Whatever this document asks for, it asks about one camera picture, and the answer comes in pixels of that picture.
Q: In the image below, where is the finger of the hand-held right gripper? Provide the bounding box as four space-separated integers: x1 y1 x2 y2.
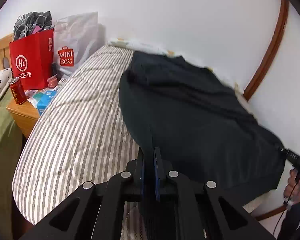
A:
280 147 300 164

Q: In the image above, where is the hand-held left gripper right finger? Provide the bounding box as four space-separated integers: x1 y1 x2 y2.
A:
154 147 277 240

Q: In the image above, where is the blue carton box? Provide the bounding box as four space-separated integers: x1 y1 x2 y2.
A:
37 90 58 115

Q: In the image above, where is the wooden headboard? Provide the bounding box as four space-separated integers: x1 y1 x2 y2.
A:
0 34 14 73

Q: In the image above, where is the white plastic bag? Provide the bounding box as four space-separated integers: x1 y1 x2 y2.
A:
52 12 99 77

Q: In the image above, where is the black sweatshirt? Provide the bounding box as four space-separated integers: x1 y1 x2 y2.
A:
118 51 287 207

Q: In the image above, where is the striped mattress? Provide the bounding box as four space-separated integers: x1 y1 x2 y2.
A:
12 44 280 240

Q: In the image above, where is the red drink can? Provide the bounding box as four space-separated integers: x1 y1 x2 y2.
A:
10 77 26 105

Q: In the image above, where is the black cable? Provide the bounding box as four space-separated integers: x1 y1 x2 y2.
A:
272 177 300 234

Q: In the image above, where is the brown wooden door frame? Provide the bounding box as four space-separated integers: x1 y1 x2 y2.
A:
243 0 290 103

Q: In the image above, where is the person's right forearm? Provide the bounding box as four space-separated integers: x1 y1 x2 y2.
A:
277 200 300 240

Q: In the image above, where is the wooden nightstand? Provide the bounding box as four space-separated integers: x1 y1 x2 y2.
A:
6 87 58 139

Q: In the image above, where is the red paper bag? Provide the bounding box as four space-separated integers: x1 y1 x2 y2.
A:
9 28 55 90

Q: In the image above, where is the green blanket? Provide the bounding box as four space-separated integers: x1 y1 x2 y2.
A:
0 90 24 230

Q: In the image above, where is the grey plaid cloth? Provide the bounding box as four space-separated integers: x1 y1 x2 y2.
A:
13 11 53 42

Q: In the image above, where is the person's right hand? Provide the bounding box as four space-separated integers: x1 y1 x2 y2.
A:
283 169 300 205

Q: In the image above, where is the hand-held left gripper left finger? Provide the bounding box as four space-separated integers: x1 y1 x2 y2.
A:
17 146 145 240

